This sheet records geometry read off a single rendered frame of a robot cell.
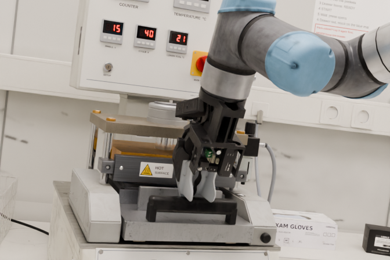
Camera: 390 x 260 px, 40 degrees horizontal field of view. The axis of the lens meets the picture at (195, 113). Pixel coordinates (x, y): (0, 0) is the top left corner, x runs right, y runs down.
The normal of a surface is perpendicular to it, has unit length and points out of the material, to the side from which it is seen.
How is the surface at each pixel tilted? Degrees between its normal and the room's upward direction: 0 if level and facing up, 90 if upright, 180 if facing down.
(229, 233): 90
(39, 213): 90
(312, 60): 109
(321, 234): 90
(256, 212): 40
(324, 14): 90
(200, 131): 20
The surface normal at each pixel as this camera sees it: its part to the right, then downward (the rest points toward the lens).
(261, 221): 0.32, -0.69
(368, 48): -0.80, -0.18
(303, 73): 0.51, 0.44
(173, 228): 0.33, 0.09
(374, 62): -0.71, 0.27
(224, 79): -0.24, 0.31
